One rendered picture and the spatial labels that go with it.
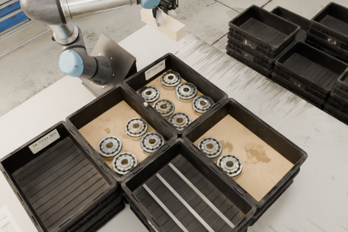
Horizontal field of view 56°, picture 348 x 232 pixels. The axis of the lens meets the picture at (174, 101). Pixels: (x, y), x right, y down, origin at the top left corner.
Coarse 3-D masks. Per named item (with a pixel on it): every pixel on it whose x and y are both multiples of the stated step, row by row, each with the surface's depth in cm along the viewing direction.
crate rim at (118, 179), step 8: (112, 88) 149; (104, 96) 146; (88, 104) 143; (152, 112) 139; (160, 120) 136; (72, 128) 135; (168, 128) 133; (80, 136) 133; (176, 136) 131; (88, 144) 132; (96, 152) 128; (144, 160) 125; (136, 168) 123; (112, 176) 121
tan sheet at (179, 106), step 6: (156, 78) 165; (150, 84) 163; (156, 84) 162; (138, 90) 161; (162, 90) 160; (168, 90) 160; (174, 90) 160; (162, 96) 157; (168, 96) 157; (174, 96) 157; (174, 102) 155; (180, 102) 155; (180, 108) 152; (186, 108) 152; (192, 114) 150; (192, 120) 148
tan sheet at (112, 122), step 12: (120, 108) 154; (96, 120) 150; (108, 120) 150; (120, 120) 149; (84, 132) 146; (96, 132) 146; (108, 132) 146; (120, 132) 145; (96, 144) 142; (132, 144) 141; (144, 156) 137
